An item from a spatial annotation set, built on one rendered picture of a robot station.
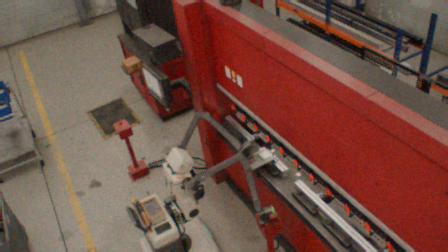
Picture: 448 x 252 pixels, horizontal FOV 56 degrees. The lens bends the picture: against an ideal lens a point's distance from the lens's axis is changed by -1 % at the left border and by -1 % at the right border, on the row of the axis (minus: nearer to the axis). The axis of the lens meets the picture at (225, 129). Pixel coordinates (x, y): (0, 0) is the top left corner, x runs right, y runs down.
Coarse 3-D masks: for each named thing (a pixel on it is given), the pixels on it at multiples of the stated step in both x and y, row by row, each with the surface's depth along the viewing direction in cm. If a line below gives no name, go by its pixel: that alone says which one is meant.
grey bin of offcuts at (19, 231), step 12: (0, 192) 452; (0, 204) 438; (0, 216) 469; (12, 216) 462; (0, 228) 477; (12, 228) 435; (24, 228) 489; (0, 240) 420; (12, 240) 417; (24, 240) 468
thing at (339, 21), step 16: (288, 0) 566; (304, 0) 564; (320, 0) 558; (320, 16) 518; (336, 16) 518; (352, 16) 506; (368, 16) 500; (352, 32) 478; (368, 32) 479; (384, 32) 467
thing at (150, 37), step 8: (152, 24) 440; (136, 32) 430; (144, 32) 427; (152, 32) 425; (160, 32) 423; (136, 40) 435; (144, 40) 413; (152, 40) 411; (160, 40) 409; (168, 40) 407; (144, 48) 424; (152, 48) 406; (160, 48) 405; (168, 48) 410; (176, 48) 415; (152, 56) 414; (160, 56) 409; (168, 56) 414; (160, 64) 462
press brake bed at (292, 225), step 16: (224, 144) 465; (224, 160) 490; (240, 176) 462; (240, 192) 500; (272, 192) 400; (288, 208) 382; (288, 224) 397; (304, 224) 366; (288, 240) 421; (304, 240) 380; (320, 240) 351
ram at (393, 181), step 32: (224, 32) 375; (224, 64) 404; (256, 64) 347; (256, 96) 371; (288, 96) 322; (320, 96) 285; (288, 128) 343; (320, 128) 301; (352, 128) 268; (320, 160) 319; (352, 160) 282; (384, 160) 253; (416, 160) 229; (352, 192) 298; (384, 192) 266; (416, 192) 239; (384, 224) 280; (416, 224) 251
